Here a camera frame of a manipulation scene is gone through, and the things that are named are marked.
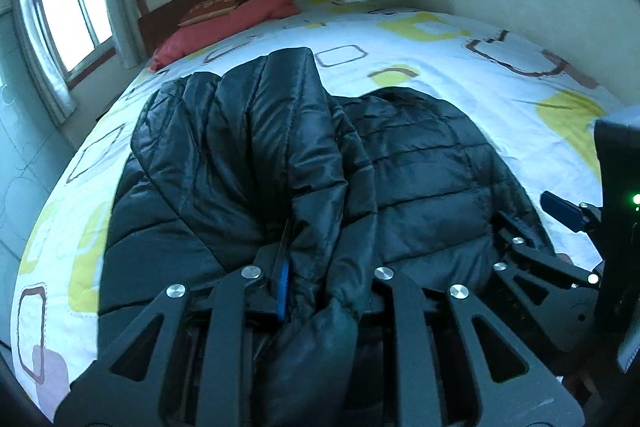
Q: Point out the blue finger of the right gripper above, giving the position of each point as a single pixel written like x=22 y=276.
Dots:
x=567 y=213

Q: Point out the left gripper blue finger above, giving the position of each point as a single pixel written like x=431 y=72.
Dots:
x=281 y=275

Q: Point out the black quilted puffer jacket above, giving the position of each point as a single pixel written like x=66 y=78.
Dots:
x=262 y=163

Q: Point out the patterned white bed sheet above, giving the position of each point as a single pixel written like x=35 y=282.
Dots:
x=532 y=106

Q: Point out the red pillow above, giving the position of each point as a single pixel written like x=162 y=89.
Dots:
x=193 y=37

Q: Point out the small patterned orange cushion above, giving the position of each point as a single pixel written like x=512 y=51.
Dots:
x=207 y=9

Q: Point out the pale curtain by wardrobe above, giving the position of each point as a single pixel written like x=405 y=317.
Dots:
x=47 y=76

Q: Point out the glass sliding wardrobe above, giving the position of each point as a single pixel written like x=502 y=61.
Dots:
x=33 y=156

